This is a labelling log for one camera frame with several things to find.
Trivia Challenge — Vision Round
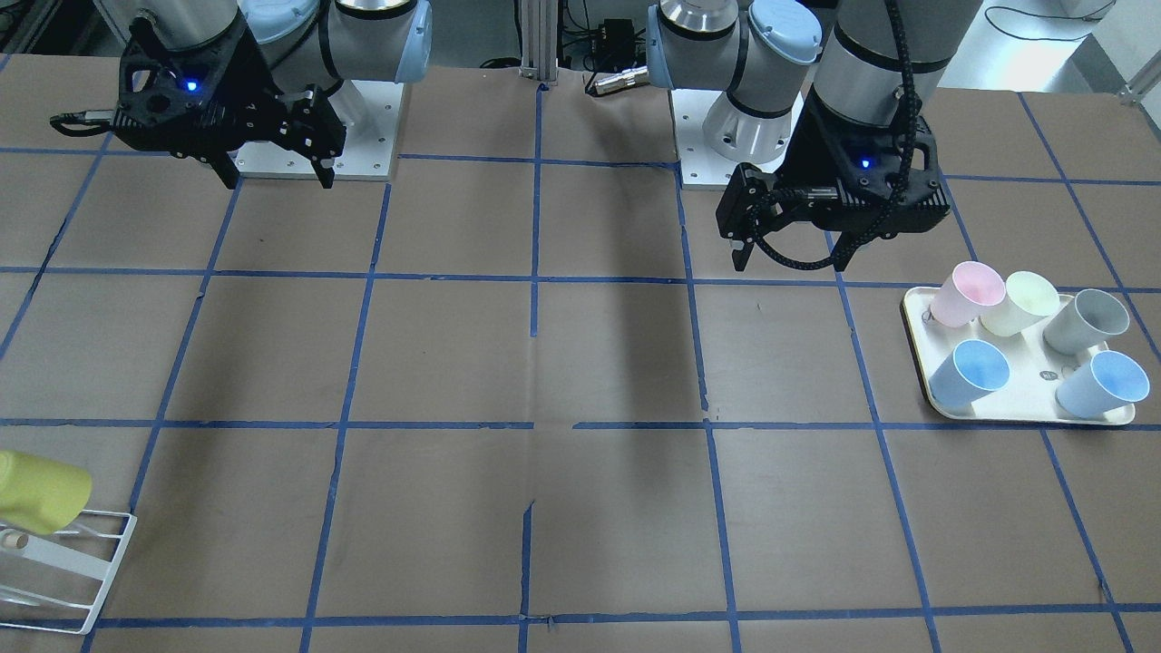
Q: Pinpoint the yellow-green plastic cup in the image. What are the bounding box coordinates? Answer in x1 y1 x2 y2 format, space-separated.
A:
1 450 93 536

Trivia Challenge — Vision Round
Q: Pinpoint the cream plastic tray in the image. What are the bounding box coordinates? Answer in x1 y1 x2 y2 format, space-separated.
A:
901 287 1137 426

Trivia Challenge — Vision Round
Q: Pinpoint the grey plastic cup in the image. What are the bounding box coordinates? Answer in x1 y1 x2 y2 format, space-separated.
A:
1043 288 1128 356

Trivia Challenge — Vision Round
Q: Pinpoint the pale yellow plastic cup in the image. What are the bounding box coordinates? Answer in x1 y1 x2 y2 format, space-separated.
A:
981 271 1061 337

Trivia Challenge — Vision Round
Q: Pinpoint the white wire cup rack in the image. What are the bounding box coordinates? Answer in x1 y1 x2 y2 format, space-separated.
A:
3 510 138 636

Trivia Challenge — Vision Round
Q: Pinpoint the pink plastic cup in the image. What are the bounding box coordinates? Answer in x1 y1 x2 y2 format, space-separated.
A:
930 261 1007 329

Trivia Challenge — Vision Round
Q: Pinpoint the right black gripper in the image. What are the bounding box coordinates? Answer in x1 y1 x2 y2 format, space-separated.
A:
50 14 347 191

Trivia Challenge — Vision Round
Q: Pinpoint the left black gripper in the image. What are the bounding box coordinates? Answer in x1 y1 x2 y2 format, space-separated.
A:
715 92 911 272

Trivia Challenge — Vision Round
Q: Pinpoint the blue plastic cup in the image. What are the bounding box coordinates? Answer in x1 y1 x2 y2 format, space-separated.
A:
1057 350 1152 419
929 339 1011 408

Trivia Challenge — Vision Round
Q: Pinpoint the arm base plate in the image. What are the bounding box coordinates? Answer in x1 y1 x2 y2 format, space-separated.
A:
670 89 805 191
235 80 409 181

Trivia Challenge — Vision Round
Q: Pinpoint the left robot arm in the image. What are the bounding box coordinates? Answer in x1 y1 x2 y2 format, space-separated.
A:
646 1 981 271

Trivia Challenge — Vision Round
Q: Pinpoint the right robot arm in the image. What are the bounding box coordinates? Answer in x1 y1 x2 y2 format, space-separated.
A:
49 1 433 189

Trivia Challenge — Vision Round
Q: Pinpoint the aluminium frame post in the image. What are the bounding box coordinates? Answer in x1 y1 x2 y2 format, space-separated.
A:
519 0 560 87

